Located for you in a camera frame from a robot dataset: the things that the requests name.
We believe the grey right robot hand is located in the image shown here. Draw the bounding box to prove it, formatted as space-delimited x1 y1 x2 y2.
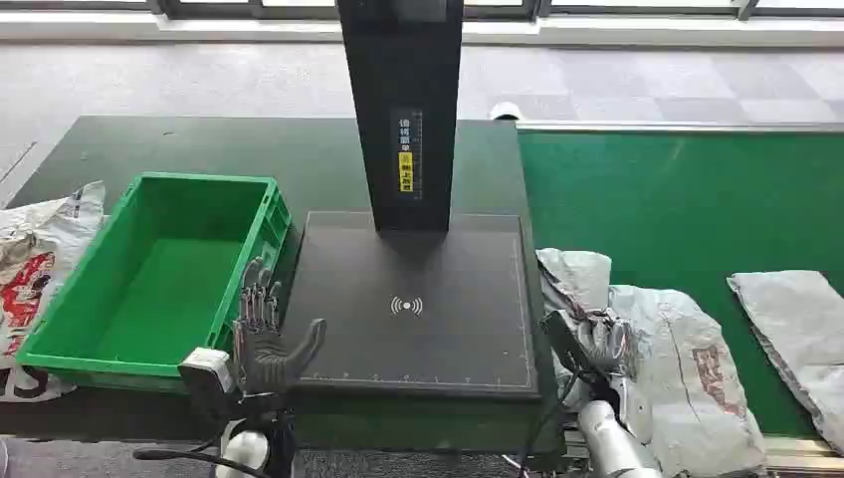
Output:
571 308 640 378

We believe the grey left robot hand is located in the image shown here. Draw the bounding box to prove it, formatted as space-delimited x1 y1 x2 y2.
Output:
232 257 328 397

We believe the grey parcel with red stamp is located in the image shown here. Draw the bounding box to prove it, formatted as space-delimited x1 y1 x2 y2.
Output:
534 247 768 478

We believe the green plastic crate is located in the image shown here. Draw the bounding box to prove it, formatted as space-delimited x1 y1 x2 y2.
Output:
16 172 294 394

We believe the green conveyor belt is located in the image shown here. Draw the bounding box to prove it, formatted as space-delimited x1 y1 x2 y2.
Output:
517 130 844 439

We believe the grey plastic parcel bag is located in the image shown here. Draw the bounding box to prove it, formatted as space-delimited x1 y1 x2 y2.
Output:
726 269 844 456

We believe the white parcel with red print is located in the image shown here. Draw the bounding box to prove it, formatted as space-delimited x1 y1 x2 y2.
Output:
0 181 110 404

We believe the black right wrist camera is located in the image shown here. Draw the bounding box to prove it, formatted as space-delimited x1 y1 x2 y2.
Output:
540 310 600 378

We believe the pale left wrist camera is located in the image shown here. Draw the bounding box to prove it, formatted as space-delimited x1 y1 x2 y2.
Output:
177 348 237 405

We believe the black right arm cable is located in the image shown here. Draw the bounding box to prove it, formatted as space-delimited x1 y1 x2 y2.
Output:
517 367 583 478

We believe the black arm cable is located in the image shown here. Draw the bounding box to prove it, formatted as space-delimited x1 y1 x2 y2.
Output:
131 431 273 478
517 367 583 478

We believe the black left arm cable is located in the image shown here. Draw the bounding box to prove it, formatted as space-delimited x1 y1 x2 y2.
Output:
131 431 273 478

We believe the black scanner post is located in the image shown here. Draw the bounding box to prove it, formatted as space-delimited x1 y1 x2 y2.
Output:
335 0 466 234

